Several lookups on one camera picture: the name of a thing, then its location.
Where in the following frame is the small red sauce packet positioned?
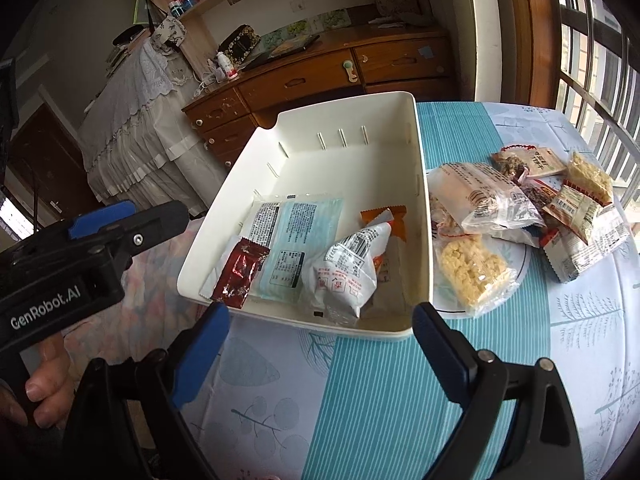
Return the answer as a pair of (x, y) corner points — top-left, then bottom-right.
(210, 235), (270, 309)

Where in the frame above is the yellow puffed snack bag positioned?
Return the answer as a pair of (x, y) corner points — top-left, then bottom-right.
(435, 234), (518, 318)

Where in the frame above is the clear bag with label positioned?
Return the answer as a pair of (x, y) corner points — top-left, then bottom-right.
(200, 195), (343, 304)

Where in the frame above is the white crinkled snack bag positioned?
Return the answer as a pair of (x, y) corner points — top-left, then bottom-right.
(300, 208), (395, 326)

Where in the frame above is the white plastic storage bin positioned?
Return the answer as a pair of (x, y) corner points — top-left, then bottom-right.
(177, 91), (433, 340)

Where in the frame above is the clear bag of biscuits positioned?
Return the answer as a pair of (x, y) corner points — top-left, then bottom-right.
(426, 162), (544, 234)

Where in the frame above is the red-lid dried fruit packet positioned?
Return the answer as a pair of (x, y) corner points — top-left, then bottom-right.
(520, 179), (558, 211)

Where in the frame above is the small brown-white snack packet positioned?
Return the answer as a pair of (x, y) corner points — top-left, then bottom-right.
(542, 183), (602, 244)

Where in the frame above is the yellow rice cracker block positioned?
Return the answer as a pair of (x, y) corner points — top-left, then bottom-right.
(566, 152), (614, 207)

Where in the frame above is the orange and white snack pack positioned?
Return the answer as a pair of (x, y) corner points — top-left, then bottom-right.
(360, 205), (409, 320)

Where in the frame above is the red and white snack bag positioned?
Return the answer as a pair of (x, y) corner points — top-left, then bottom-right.
(540, 205), (630, 283)

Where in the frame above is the person's left hand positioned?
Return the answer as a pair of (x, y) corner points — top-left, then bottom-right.
(24, 333), (74, 428)

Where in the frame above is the teal leaf-print tablecloth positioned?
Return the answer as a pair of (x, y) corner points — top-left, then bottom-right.
(177, 92), (639, 479)

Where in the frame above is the white lace-covered furniture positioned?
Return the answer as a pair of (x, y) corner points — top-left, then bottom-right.
(78, 40), (227, 217)

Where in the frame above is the mixed nuts clear packet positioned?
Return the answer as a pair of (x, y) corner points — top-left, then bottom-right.
(491, 152), (529, 184)

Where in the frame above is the beige soda cracker pack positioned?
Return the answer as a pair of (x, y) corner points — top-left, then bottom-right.
(497, 144), (566, 178)

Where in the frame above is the white red-cap bottle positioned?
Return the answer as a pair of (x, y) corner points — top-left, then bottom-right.
(216, 51), (239, 80)

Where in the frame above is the floral fabric pouch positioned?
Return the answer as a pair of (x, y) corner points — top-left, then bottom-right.
(150, 15), (186, 55)

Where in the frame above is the black gold embroidered case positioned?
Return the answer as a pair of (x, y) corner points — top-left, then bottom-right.
(218, 25), (260, 66)

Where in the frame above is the book on desk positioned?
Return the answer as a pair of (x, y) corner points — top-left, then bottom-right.
(245, 34), (320, 70)

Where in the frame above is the wooden desk with drawers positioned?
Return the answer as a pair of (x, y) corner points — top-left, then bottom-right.
(182, 26), (460, 168)

